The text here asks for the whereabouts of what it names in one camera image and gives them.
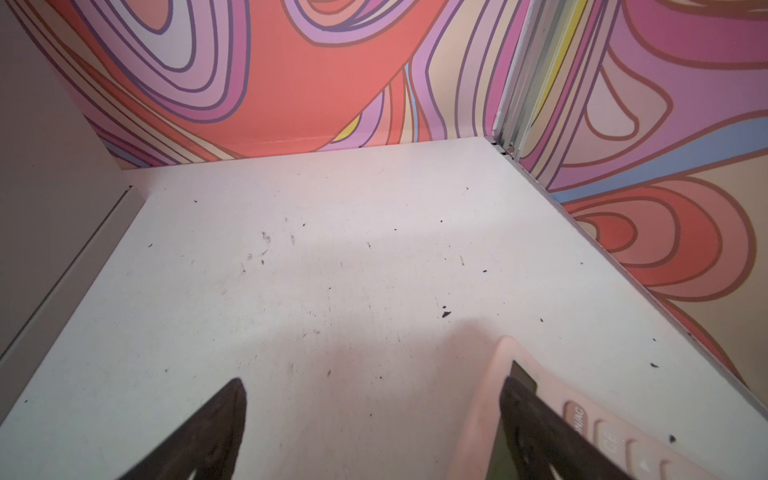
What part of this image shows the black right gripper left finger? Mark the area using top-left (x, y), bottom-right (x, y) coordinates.
top-left (122, 378), bottom-right (247, 479)

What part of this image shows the grey metal cabinet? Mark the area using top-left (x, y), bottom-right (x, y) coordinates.
top-left (1, 2), bottom-right (145, 414)

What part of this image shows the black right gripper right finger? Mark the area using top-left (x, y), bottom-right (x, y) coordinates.
top-left (499, 376), bottom-right (629, 480)

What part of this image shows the pink calculator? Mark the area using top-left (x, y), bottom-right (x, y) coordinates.
top-left (445, 335), bottom-right (727, 480)

